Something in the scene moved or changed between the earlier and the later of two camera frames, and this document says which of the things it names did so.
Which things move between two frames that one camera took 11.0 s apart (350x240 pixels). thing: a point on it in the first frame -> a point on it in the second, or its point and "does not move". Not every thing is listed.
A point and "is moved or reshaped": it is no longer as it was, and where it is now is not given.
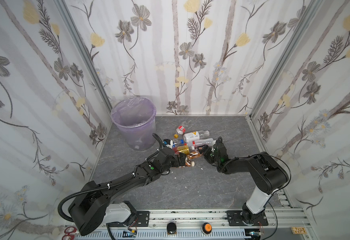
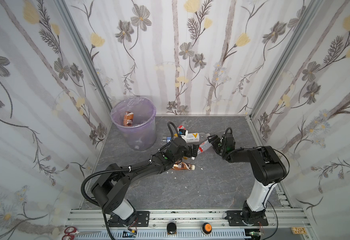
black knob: [171, 228] does not move
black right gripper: [209, 153] -> [217, 144]
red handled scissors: [68, 230] does not move
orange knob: [206, 228] does not move
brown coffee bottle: [194, 154] is moved or reshaped
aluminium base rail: [201, 225] does not move
